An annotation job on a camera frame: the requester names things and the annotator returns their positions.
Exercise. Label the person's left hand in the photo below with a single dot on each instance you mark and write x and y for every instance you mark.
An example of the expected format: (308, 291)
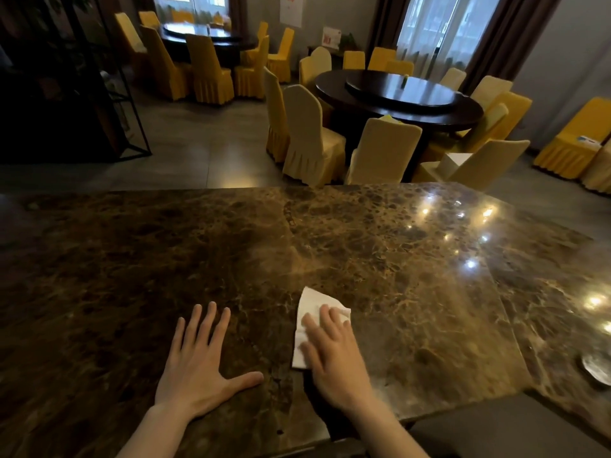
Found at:
(193, 376)

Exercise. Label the person's right hand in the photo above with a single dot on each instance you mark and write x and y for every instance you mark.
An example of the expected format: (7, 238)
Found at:
(336, 367)

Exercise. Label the person's right little finger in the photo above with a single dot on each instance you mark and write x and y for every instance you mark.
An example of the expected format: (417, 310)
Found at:
(349, 329)

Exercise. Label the person's right thumb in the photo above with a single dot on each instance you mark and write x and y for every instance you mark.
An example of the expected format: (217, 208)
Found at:
(309, 356)

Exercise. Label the person's left middle finger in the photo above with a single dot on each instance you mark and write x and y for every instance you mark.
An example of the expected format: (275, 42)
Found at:
(207, 325)

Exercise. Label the person's left thumb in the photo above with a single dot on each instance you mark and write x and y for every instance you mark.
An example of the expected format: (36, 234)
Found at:
(246, 380)

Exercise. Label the person's right middle finger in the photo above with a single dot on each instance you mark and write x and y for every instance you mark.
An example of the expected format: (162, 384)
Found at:
(329, 321)

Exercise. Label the person's left little finger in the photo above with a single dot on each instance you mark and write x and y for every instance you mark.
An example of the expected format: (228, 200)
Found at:
(177, 334)

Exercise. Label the white paper napkin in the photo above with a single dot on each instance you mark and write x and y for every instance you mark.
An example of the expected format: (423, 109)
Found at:
(308, 305)

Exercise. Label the person's left forearm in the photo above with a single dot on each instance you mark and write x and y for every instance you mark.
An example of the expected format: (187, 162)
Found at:
(157, 434)

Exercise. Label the person's right forearm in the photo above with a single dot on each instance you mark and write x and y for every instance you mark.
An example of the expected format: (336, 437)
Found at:
(386, 431)

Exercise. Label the group of yellow covered chairs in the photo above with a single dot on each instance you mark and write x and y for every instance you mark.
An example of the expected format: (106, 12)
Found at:
(384, 152)
(207, 71)

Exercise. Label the white folded cloth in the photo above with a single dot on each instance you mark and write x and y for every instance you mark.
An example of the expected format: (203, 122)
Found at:
(453, 163)

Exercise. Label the dark round dining table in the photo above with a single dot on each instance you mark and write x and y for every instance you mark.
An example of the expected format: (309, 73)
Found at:
(229, 45)
(429, 116)

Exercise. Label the dark round turntable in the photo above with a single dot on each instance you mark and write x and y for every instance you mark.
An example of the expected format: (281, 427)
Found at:
(198, 29)
(405, 92)

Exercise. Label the silver metal dish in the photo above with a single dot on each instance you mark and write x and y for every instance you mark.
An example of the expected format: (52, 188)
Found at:
(599, 367)

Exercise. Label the green potted plant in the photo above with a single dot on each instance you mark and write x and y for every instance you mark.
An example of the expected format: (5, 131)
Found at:
(348, 42)

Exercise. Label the white and red sign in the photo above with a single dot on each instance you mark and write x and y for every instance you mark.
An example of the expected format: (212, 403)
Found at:
(331, 38)

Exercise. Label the dark metal shelf rack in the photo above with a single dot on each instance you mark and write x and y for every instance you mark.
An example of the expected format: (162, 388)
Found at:
(57, 76)

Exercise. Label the yellow skirted single chair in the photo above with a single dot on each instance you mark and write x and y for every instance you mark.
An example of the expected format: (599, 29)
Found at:
(570, 140)

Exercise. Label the cream skirted single chair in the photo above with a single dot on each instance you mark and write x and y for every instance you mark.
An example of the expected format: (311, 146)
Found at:
(599, 171)

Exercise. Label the small packet on chair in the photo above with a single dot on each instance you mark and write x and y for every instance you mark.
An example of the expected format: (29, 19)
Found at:
(588, 141)

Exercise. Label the brown drape curtain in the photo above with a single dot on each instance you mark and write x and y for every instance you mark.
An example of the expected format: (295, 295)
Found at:
(387, 21)
(510, 38)

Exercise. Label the white sheer curtain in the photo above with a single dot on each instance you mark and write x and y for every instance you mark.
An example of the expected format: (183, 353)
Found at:
(191, 4)
(444, 33)

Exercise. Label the white wall poster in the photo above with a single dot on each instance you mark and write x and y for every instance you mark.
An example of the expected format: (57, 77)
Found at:
(291, 9)

